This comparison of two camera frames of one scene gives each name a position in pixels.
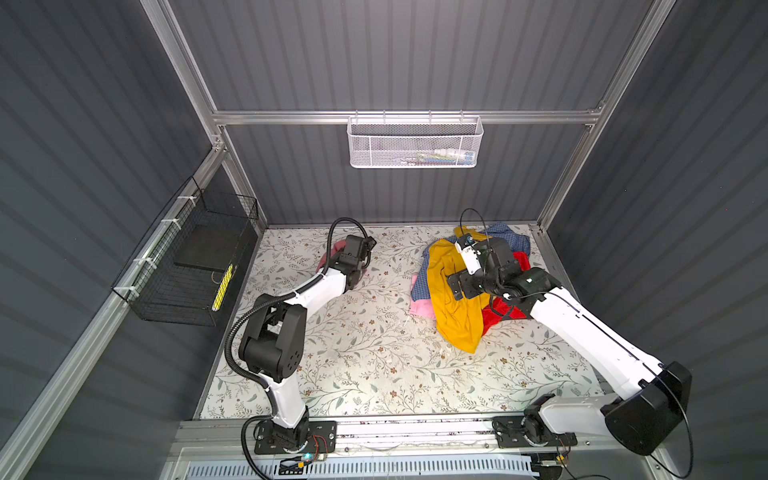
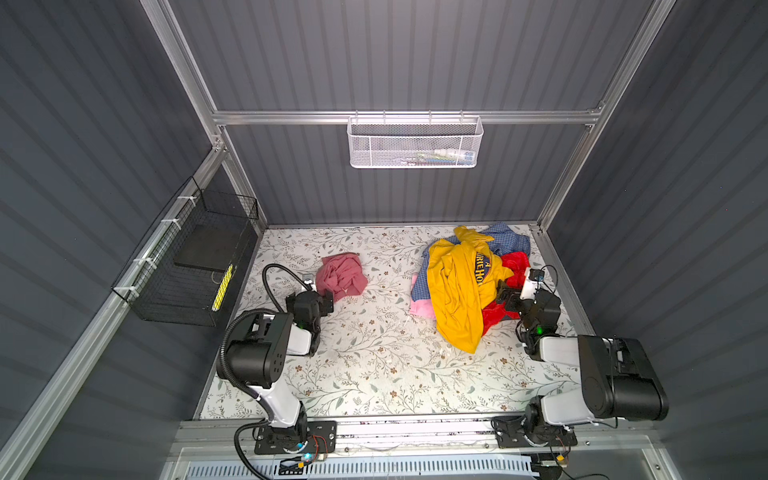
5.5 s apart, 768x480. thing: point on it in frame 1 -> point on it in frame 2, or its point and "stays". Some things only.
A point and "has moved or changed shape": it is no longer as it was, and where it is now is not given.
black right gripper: x=462 y=278 -> x=506 y=292
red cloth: x=498 y=311 stays
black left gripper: x=336 y=259 -> x=324 y=304
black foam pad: x=210 y=246 stays
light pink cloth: x=422 y=308 stays
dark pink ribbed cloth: x=339 y=246 has moved or changed shape
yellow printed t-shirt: x=459 y=322 stays
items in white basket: x=439 y=156 stays
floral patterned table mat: x=367 y=356 stays
